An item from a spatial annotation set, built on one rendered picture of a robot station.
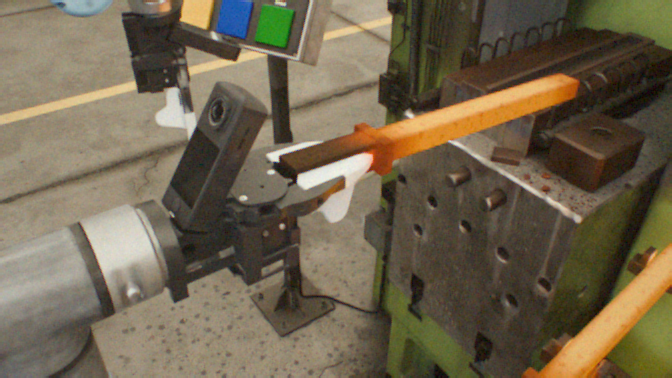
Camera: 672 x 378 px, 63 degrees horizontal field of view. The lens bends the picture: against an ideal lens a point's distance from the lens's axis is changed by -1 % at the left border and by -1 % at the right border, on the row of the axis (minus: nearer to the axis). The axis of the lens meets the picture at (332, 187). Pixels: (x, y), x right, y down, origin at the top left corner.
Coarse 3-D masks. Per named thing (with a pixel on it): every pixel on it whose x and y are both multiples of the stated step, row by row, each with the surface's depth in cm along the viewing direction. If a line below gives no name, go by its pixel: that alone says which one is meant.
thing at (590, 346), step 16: (656, 256) 70; (656, 272) 67; (640, 288) 65; (656, 288) 65; (624, 304) 63; (640, 304) 63; (592, 320) 61; (608, 320) 61; (624, 320) 61; (576, 336) 60; (592, 336) 60; (608, 336) 60; (560, 352) 58; (576, 352) 58; (592, 352) 58; (528, 368) 56; (544, 368) 57; (560, 368) 57; (576, 368) 57; (592, 368) 59
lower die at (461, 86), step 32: (576, 32) 115; (608, 32) 113; (480, 64) 103; (512, 64) 100; (544, 64) 99; (608, 64) 100; (640, 64) 100; (448, 96) 99; (480, 96) 93; (576, 96) 90; (608, 96) 96; (512, 128) 90
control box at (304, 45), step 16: (256, 0) 112; (272, 0) 111; (288, 0) 109; (304, 0) 108; (320, 0) 109; (256, 16) 112; (304, 16) 108; (320, 16) 111; (256, 32) 113; (304, 32) 108; (320, 32) 113; (256, 48) 113; (272, 48) 111; (288, 48) 110; (304, 48) 109; (320, 48) 115
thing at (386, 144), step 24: (504, 96) 62; (528, 96) 63; (552, 96) 65; (408, 120) 56; (432, 120) 56; (456, 120) 57; (480, 120) 59; (504, 120) 62; (336, 144) 51; (360, 144) 51; (384, 144) 51; (408, 144) 54; (432, 144) 56; (288, 168) 48; (312, 168) 48; (384, 168) 52
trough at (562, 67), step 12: (600, 48) 105; (612, 48) 107; (624, 48) 107; (564, 60) 100; (576, 60) 102; (588, 60) 103; (540, 72) 97; (552, 72) 99; (564, 72) 99; (504, 84) 92; (516, 84) 94
